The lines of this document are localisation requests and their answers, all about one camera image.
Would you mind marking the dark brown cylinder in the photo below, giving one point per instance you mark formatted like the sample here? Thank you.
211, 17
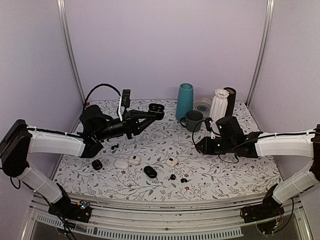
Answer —
230, 100

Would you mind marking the left aluminium frame post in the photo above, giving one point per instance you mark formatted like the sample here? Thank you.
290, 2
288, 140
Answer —
62, 13

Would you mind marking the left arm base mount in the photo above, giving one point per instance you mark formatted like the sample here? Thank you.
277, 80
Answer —
71, 211

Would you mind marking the aluminium frame post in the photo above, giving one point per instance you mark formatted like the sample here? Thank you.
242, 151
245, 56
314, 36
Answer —
62, 13
267, 24

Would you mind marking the cream earbud case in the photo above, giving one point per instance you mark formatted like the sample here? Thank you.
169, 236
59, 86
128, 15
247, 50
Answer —
171, 162

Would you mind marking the floral patterned table mat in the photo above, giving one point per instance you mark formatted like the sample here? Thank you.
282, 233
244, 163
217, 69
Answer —
208, 177

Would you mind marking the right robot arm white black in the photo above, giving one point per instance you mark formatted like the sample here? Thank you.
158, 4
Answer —
231, 139

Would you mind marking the black earbud charging case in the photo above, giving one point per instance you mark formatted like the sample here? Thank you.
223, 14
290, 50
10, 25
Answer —
157, 110

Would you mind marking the front aluminium rail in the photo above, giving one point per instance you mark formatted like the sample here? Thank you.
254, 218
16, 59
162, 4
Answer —
218, 219

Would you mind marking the white closed earbud case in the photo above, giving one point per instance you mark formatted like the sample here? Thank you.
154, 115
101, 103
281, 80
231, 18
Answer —
123, 165

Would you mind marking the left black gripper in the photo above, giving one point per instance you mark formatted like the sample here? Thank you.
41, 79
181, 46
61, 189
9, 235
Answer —
132, 125

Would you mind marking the black earbud pair left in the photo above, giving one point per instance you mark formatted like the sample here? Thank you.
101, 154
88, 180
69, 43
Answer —
113, 147

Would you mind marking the teal tall vase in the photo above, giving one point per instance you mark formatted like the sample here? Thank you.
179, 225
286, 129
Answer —
185, 100

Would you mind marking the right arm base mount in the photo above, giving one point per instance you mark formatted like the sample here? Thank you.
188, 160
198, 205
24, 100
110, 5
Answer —
267, 209

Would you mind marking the white ribbed vase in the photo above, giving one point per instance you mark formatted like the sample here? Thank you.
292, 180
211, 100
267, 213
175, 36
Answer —
219, 104

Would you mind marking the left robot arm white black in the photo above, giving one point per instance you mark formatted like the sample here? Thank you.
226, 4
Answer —
22, 140

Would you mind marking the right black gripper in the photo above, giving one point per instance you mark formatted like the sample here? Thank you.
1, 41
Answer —
207, 149

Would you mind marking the white open earbud case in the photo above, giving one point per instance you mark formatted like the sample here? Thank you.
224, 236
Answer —
134, 160

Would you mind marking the dark grey mug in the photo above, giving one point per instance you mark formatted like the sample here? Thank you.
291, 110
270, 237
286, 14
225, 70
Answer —
192, 121

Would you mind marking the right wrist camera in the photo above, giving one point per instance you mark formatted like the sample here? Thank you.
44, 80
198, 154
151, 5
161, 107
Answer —
209, 123

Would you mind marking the black small earbud case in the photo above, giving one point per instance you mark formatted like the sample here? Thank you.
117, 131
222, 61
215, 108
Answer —
97, 165

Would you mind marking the right aluminium frame post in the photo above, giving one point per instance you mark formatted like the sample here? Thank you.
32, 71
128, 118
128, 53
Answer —
267, 24

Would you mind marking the black oval earbud case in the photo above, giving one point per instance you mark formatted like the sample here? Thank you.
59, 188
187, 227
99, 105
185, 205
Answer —
150, 172

